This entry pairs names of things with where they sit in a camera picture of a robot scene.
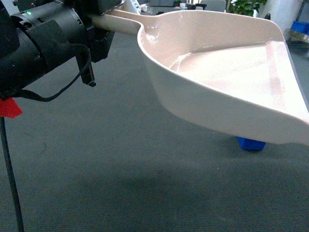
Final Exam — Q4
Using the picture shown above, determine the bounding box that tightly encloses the blue plastic part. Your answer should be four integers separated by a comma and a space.
237, 137, 266, 151

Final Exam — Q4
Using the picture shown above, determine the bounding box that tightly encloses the black cable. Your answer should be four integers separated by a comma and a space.
0, 43, 92, 232

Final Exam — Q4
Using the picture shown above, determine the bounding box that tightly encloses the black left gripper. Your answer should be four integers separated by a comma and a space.
72, 0, 125, 87

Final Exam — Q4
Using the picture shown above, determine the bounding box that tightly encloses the beige plastic dustpan tray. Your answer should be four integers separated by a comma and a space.
91, 10, 309, 145

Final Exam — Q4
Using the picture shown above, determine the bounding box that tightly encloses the green potted plant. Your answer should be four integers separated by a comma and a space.
227, 0, 267, 16

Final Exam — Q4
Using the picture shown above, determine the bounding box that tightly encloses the grey table mat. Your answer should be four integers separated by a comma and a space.
5, 33, 309, 232

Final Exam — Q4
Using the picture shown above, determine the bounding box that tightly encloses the blue bin on shelf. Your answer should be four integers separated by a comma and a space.
291, 21, 309, 34

